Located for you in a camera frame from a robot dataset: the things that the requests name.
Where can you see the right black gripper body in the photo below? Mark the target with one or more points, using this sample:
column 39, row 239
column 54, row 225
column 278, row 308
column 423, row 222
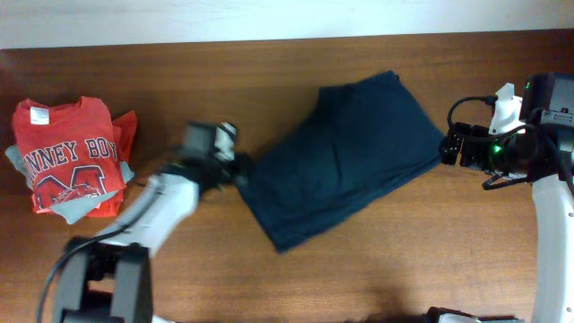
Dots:
column 481, row 150

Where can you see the red printed t-shirt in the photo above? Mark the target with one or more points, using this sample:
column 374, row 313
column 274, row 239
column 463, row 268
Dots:
column 73, row 150

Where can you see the grey folded t-shirt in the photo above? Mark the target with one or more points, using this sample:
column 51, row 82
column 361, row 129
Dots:
column 106, row 205

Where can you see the navy blue shorts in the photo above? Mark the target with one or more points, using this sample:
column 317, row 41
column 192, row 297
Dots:
column 362, row 141

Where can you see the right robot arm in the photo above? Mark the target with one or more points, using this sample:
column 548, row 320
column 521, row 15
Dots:
column 530, row 140

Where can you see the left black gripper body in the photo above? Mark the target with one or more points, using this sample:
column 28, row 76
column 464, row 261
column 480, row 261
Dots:
column 236, row 172

